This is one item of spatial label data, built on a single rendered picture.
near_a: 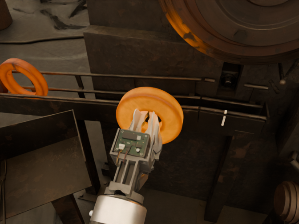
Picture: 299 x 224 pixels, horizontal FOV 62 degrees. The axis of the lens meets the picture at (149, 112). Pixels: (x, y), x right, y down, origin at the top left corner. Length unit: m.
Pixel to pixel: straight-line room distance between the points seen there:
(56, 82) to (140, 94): 1.74
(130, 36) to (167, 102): 0.35
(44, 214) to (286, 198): 1.09
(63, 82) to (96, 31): 1.39
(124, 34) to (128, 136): 0.44
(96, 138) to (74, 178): 0.92
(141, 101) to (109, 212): 0.23
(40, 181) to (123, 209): 0.41
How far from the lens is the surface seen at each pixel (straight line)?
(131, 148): 0.45
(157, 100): 0.51
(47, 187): 0.77
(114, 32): 0.83
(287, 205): 0.90
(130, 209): 0.43
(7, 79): 1.07
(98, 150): 1.59
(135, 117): 0.50
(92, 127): 1.73
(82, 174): 0.76
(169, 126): 0.56
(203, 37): 0.63
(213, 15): 0.54
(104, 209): 0.43
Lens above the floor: 1.22
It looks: 43 degrees down
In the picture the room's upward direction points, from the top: straight up
